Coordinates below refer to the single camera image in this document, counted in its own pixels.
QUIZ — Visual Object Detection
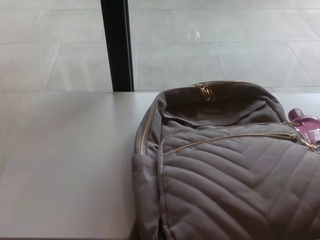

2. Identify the black window frame post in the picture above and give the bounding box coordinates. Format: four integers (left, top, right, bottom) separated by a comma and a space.
100, 0, 135, 93

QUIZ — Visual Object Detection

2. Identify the pink transparent bottle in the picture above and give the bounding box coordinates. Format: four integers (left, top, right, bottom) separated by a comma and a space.
287, 107, 320, 144

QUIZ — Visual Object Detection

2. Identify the grey quilted backpack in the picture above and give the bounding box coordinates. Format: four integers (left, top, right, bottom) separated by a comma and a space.
131, 80, 320, 240

